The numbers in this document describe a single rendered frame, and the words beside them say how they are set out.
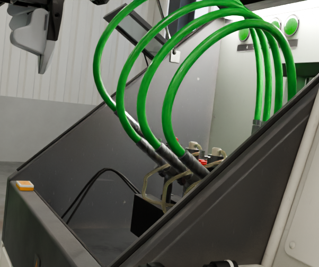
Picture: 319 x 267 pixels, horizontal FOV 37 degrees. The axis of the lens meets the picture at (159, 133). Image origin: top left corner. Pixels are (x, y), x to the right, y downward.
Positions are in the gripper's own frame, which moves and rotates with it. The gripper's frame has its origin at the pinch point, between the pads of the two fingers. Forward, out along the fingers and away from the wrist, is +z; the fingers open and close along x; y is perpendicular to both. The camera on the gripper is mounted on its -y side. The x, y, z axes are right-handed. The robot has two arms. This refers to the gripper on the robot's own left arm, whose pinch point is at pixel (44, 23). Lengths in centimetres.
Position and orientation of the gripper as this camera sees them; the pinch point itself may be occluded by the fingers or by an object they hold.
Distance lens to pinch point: 99.3
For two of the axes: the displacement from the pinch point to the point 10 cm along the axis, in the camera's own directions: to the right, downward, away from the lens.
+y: -7.4, 6.1, -2.8
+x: 2.6, -1.3, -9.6
